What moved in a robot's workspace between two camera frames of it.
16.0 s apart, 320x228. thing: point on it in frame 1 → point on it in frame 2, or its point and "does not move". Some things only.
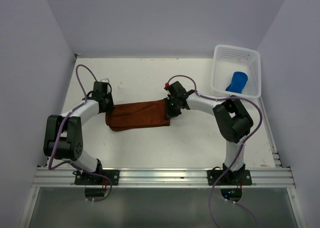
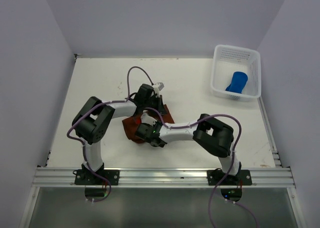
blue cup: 239,80 does not move
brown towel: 102,98 → 130,124
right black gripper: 169,113 → 154,125
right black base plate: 243,177 does not move
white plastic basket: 236,71 does not move
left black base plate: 82,178 does not move
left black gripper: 111,107 → 160,107
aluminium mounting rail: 163,177 does not move
